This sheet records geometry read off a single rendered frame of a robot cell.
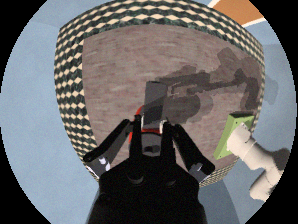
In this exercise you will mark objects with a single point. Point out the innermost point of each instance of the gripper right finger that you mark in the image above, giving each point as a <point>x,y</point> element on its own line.
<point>196,164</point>

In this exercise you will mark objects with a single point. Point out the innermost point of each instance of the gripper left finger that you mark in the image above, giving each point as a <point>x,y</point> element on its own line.
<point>99,159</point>

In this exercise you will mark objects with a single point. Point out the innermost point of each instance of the red electric kettle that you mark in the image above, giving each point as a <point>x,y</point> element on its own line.
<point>153,106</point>

